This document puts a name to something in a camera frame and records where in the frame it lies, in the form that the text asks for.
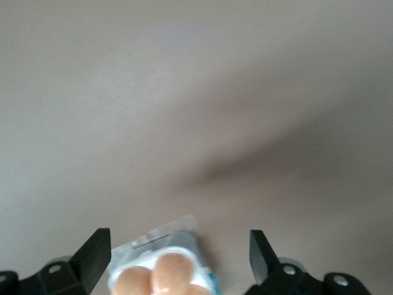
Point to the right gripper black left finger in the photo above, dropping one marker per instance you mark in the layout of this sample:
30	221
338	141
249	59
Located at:
90	261

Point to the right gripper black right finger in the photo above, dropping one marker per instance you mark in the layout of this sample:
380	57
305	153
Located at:
267	267

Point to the clear plastic egg box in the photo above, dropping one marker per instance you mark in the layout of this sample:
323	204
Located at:
184	242

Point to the brown egg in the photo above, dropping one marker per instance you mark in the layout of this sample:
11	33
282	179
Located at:
199	291
173	273
132	282

